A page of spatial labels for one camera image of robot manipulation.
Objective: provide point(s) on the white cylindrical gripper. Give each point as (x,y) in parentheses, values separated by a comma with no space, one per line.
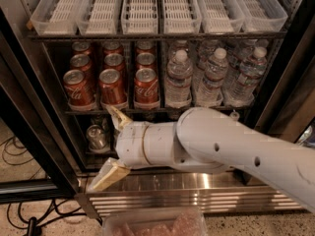
(130,144)

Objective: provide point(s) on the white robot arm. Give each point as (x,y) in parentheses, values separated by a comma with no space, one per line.
(204,140)

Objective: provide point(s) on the silver can bottom left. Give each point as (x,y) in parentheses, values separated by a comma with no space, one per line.
(96,137)

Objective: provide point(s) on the fridge door left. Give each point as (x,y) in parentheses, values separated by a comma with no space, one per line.
(47,173)

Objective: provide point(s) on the fridge door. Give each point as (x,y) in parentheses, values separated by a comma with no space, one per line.
(47,173)
(291,107)

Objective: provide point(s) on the second row middle coke can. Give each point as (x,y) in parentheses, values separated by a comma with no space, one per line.
(115,61)

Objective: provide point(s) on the second row coke can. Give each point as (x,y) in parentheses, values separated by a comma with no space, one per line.
(146,60)
(115,61)
(84,63)

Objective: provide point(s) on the second row right coke can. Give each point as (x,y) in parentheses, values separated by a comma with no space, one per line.
(146,60)

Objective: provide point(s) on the second row left coke can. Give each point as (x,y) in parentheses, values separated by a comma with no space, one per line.
(84,63)

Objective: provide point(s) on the fridge door right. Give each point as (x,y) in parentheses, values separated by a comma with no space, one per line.
(291,107)

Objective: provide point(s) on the clear plastic container bottom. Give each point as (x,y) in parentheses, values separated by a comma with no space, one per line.
(161,221)

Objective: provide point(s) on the front left water bottle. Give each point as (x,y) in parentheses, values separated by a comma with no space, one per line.
(179,71)

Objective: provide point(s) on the water bottle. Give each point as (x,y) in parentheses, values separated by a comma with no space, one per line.
(177,45)
(206,48)
(179,71)
(249,75)
(210,86)
(243,49)

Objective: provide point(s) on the front middle water bottle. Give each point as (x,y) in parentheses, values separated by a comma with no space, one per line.
(210,86)

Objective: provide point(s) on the back left water bottle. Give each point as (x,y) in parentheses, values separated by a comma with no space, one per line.
(177,45)

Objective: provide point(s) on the brown drink bottle right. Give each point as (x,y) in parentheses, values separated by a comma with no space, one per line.
(234,115)

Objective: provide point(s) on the back middle water bottle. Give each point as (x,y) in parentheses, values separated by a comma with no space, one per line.
(206,48)

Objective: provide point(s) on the front right water bottle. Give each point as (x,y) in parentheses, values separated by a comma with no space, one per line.
(249,75)

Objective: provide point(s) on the back right water bottle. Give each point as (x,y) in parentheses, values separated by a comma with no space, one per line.
(243,49)

